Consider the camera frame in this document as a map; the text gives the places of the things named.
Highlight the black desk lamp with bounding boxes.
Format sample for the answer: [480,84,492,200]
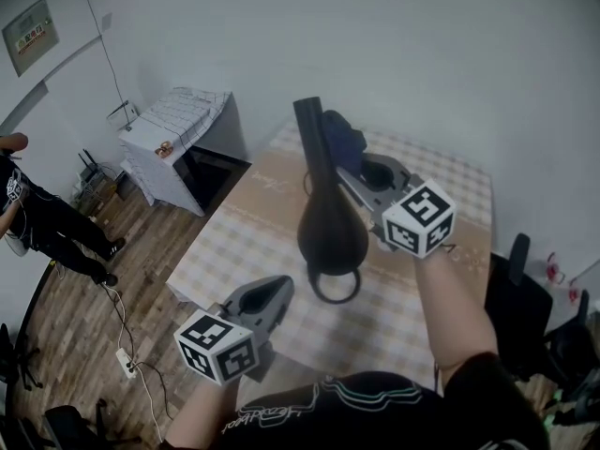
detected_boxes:
[292,97,372,306]

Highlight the grey chair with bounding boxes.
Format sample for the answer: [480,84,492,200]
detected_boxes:
[0,231,30,258]

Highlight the small cloth-covered side table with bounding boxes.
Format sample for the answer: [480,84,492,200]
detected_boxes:
[117,86,234,218]

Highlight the person's right forearm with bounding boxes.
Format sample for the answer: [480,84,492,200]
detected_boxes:
[413,245,499,398]

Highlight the white power strip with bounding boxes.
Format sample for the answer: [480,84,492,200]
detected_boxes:
[114,347,140,380]

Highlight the black wall cable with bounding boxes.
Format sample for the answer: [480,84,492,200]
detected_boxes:
[84,0,131,113]

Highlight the person's black printed shirt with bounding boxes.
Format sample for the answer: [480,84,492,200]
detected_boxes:
[158,351,550,450]

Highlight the cardboard boxes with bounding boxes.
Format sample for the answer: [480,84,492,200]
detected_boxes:
[73,170,124,216]

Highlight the dark blue wiping cloth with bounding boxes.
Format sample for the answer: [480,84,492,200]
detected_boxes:
[320,109,368,178]

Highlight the grey wall panel box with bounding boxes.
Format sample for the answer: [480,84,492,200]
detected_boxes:
[1,0,62,79]

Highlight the black chair base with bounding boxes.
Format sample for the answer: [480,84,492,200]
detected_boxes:
[0,322,44,394]

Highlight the black router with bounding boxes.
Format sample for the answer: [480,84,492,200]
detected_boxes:
[76,147,105,183]

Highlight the grey wall cable duct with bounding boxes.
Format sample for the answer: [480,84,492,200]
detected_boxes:
[0,34,103,131]

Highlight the person's left forearm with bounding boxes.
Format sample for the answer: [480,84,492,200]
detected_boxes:
[165,376,246,450]

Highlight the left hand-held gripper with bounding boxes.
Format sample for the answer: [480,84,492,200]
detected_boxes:
[173,274,296,386]

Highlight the white floor cable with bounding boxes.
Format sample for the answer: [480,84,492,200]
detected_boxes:
[99,282,166,445]

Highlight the table with checkered tablecloth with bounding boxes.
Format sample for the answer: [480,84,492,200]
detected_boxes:
[165,116,494,394]

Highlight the black floor cable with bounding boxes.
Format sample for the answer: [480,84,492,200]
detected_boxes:
[106,287,175,422]

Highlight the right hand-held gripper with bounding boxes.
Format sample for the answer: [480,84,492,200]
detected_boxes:
[334,153,458,259]

